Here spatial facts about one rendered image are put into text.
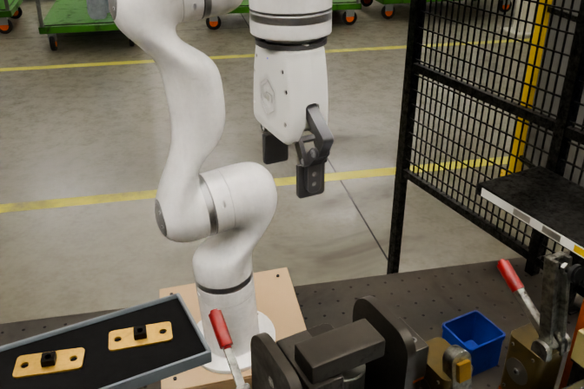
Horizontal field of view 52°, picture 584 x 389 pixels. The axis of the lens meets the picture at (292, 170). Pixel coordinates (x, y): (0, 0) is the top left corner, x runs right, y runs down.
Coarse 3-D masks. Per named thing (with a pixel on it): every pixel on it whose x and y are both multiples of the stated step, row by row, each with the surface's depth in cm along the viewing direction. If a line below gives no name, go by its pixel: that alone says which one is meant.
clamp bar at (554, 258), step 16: (544, 256) 92; (560, 256) 89; (544, 272) 90; (560, 272) 89; (576, 272) 86; (544, 288) 91; (560, 288) 91; (544, 304) 91; (560, 304) 92; (544, 320) 92; (560, 320) 93; (544, 336) 93; (560, 336) 94; (560, 352) 94
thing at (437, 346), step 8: (432, 344) 93; (440, 344) 93; (448, 344) 93; (432, 352) 92; (440, 352) 92; (432, 360) 90; (440, 360) 90; (432, 368) 89; (440, 368) 89; (472, 368) 89; (424, 376) 91; (432, 376) 89; (440, 376) 87; (424, 384) 91; (432, 384) 89; (440, 384) 88; (448, 384) 87
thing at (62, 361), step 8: (48, 352) 78; (56, 352) 79; (64, 352) 79; (72, 352) 79; (80, 352) 79; (24, 360) 77; (32, 360) 77; (40, 360) 76; (48, 360) 76; (56, 360) 77; (64, 360) 77; (80, 360) 77; (16, 368) 76; (24, 368) 76; (32, 368) 76; (40, 368) 76; (48, 368) 76; (56, 368) 76; (64, 368) 76; (72, 368) 76; (80, 368) 77; (16, 376) 75; (24, 376) 75
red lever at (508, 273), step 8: (504, 264) 99; (504, 272) 99; (512, 272) 98; (512, 280) 98; (520, 280) 98; (512, 288) 98; (520, 288) 98; (520, 296) 97; (528, 296) 97; (528, 304) 96; (528, 312) 96; (536, 312) 96; (536, 320) 95; (536, 328) 95
